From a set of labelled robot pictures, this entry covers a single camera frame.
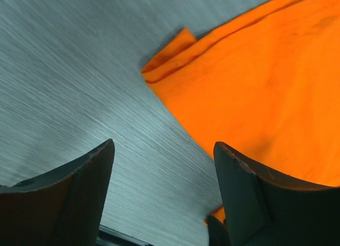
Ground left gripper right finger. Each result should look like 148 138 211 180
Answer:
207 142 339 245

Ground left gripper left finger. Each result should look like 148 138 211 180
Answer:
1 139 115 245

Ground orange t shirt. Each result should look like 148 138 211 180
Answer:
140 0 340 226

